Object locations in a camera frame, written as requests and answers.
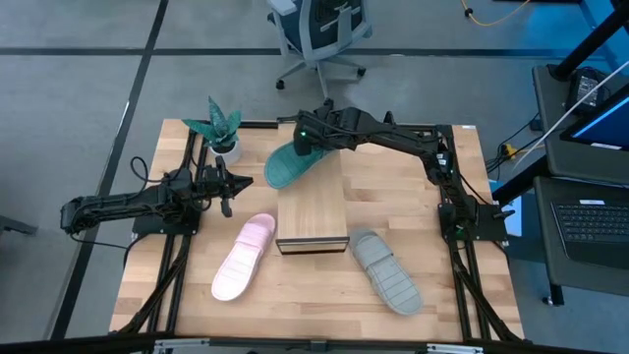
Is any black laptop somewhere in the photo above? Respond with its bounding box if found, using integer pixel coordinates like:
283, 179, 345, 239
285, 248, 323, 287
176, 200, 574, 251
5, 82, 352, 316
549, 196, 629, 269

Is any black monitor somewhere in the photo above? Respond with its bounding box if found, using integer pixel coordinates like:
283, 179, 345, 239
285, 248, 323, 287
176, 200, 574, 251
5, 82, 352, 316
559, 93, 629, 151

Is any white cable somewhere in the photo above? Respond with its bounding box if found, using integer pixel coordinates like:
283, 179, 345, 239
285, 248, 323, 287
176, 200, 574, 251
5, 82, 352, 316
510, 58, 629, 171

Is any green slipper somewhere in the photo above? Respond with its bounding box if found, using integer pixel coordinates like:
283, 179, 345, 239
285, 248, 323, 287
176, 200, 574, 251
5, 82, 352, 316
263, 141, 336, 191

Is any black power adapter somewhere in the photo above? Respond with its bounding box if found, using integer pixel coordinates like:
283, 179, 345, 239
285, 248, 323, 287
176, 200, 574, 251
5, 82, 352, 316
564, 67, 613, 116

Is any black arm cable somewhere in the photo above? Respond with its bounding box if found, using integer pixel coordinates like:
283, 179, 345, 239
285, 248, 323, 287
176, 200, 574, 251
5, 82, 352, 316
129, 155, 171, 186

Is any potted green plant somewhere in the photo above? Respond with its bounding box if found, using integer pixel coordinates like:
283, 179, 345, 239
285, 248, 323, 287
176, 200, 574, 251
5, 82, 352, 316
182, 95, 244, 166

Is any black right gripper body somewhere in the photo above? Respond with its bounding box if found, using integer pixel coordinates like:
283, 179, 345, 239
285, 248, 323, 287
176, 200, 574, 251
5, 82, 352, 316
293, 97, 368, 149

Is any black equipment cart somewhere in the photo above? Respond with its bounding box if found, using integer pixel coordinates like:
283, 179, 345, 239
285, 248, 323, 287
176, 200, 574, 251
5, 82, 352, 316
490, 0, 629, 309

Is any grey slipper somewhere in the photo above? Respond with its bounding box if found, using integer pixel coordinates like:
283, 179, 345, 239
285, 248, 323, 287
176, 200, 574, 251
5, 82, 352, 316
348, 227, 425, 317

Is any grey mesh office chair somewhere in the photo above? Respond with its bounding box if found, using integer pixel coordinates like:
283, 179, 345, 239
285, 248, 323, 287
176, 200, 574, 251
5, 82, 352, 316
266, 0, 373, 98

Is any black aluminium table frame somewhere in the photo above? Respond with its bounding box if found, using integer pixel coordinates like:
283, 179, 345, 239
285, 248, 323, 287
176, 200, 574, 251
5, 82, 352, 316
0, 119, 629, 354

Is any pink slipper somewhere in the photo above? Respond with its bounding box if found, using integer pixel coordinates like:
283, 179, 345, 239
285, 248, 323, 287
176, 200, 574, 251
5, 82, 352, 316
210, 212, 278, 303

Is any yellow cable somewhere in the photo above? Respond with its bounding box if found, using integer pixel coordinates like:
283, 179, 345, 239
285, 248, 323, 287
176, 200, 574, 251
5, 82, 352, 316
459, 0, 533, 29

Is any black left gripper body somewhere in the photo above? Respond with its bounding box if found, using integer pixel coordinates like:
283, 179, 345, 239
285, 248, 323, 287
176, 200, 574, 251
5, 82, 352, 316
196, 155, 235, 218

